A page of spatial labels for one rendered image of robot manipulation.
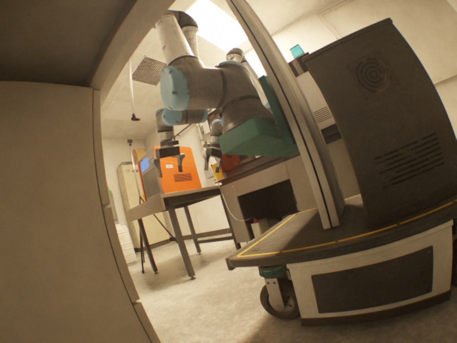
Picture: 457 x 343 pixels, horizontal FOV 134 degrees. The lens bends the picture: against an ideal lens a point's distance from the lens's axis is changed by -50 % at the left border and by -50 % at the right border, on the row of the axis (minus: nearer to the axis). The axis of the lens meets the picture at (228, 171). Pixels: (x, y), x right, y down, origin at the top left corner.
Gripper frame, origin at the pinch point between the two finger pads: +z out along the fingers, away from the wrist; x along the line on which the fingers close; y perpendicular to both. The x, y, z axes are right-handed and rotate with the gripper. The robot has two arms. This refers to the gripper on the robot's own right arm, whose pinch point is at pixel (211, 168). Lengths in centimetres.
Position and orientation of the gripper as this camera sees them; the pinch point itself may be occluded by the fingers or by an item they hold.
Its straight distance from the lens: 133.4
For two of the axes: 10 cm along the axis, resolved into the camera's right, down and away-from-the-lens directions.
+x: 5.0, 1.1, 8.6
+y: 8.6, 0.8, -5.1
